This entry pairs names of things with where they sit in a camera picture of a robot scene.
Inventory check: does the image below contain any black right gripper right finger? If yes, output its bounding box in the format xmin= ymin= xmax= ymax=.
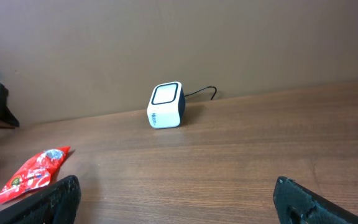
xmin=273 ymin=176 xmax=358 ymax=224

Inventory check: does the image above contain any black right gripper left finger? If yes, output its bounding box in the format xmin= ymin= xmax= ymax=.
xmin=0 ymin=175 xmax=81 ymax=224

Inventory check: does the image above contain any black scanner cable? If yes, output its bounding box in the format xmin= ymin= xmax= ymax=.
xmin=183 ymin=85 xmax=218 ymax=101

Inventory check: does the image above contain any white barcode scanner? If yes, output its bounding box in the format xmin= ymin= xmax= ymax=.
xmin=147 ymin=82 xmax=186 ymax=129

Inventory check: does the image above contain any red snack bag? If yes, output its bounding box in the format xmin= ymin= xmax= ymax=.
xmin=0 ymin=146 xmax=71 ymax=204

